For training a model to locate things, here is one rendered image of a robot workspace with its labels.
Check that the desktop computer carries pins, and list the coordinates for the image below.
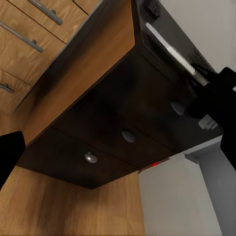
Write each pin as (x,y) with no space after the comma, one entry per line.
(175,199)

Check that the notebook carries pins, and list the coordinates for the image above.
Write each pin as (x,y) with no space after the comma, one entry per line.
(177,55)

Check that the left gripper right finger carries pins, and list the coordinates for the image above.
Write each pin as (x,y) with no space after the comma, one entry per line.
(228,146)

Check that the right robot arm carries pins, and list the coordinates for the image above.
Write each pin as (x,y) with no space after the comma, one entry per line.
(216,102)

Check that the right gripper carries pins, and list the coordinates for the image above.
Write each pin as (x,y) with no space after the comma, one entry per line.
(217,99)

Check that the mouse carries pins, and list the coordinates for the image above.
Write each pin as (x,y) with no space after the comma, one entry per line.
(153,8)

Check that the keyboard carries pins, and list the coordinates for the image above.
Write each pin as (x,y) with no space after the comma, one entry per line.
(202,62)

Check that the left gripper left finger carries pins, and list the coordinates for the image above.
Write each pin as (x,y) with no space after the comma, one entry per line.
(12,146)

